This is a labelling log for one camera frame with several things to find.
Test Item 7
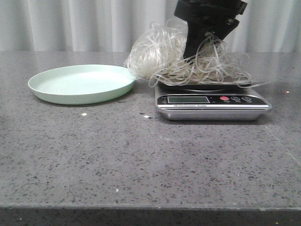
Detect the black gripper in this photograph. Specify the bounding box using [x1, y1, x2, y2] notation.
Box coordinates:
[174, 0, 247, 58]

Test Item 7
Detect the translucent white vermicelli bundle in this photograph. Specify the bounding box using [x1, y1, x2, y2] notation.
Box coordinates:
[124, 18, 267, 88]

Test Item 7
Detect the silver digital kitchen scale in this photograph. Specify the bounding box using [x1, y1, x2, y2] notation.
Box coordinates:
[154, 82, 272, 121]

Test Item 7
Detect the light green plastic plate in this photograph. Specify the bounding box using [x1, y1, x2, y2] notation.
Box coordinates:
[28, 65, 135, 105]

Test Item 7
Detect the white pleated curtain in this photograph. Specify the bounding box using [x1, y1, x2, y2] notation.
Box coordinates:
[0, 0, 301, 52]

